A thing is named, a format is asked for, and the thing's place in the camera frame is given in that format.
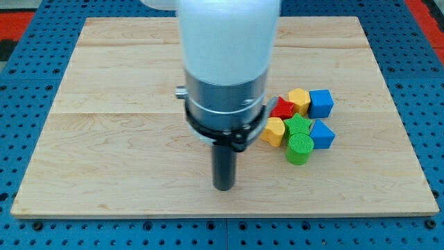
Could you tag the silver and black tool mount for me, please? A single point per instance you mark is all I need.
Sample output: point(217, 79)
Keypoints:
point(231, 115)

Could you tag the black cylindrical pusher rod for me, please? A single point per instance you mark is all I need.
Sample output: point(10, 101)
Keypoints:
point(224, 161)

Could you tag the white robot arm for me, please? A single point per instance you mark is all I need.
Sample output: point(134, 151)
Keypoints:
point(226, 51)

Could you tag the yellow heart block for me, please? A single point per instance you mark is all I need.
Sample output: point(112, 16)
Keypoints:
point(273, 132)

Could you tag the red star block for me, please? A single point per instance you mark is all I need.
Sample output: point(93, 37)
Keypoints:
point(283, 109)

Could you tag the green star block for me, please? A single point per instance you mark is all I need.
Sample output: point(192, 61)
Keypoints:
point(297, 124)

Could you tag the yellow hexagon block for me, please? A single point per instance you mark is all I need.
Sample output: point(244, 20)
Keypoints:
point(301, 100)

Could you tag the green cylinder block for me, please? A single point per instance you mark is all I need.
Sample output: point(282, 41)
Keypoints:
point(299, 149)

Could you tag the blue cube block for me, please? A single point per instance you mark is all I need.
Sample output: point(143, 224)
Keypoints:
point(321, 104)

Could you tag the blue triangle block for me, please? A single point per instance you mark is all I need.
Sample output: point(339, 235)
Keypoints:
point(321, 135)

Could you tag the wooden board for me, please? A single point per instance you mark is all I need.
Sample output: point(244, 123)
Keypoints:
point(116, 144)

